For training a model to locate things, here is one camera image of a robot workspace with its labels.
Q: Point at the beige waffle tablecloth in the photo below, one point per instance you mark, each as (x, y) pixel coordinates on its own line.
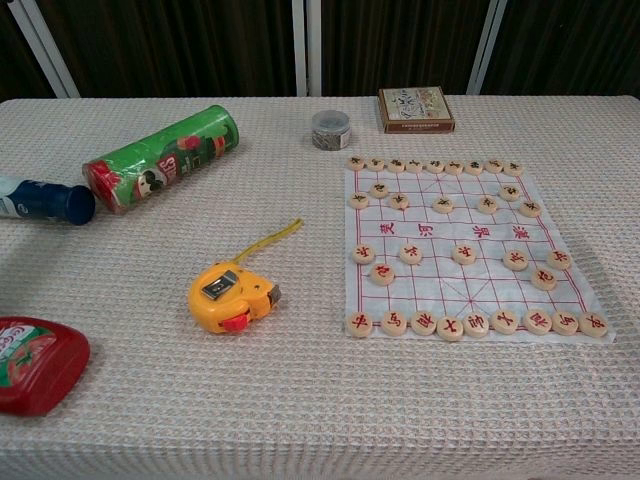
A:
(200, 400)

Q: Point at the wooden chess piece red character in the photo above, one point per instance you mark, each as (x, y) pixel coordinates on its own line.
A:
(463, 253)
(593, 324)
(410, 254)
(565, 323)
(515, 259)
(382, 274)
(543, 279)
(558, 259)
(359, 324)
(537, 321)
(450, 328)
(363, 254)
(424, 323)
(394, 322)
(475, 324)
(504, 321)

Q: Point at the green Pringles can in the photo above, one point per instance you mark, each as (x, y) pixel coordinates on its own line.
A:
(165, 160)

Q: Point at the brown chess set box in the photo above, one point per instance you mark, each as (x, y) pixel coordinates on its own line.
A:
(415, 107)

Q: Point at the Chinese chess board mat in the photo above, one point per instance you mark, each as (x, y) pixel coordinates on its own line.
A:
(450, 230)

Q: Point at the yellow tape measure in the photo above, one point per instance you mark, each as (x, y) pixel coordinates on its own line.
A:
(220, 305)

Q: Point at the white frame post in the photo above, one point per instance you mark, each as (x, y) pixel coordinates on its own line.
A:
(484, 50)
(44, 50)
(299, 50)
(314, 50)

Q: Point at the wooden chess piece black character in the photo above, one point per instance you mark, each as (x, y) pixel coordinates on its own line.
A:
(356, 162)
(399, 201)
(376, 163)
(435, 166)
(414, 165)
(454, 167)
(494, 165)
(473, 167)
(487, 204)
(529, 208)
(379, 189)
(358, 200)
(509, 192)
(513, 168)
(443, 204)
(396, 164)

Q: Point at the red ketchup bottle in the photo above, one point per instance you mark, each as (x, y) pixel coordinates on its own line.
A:
(40, 370)

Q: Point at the white bottle with blue cap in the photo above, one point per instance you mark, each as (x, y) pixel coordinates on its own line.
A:
(55, 200)

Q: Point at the small grey round tin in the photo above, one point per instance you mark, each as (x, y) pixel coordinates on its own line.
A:
(330, 132)

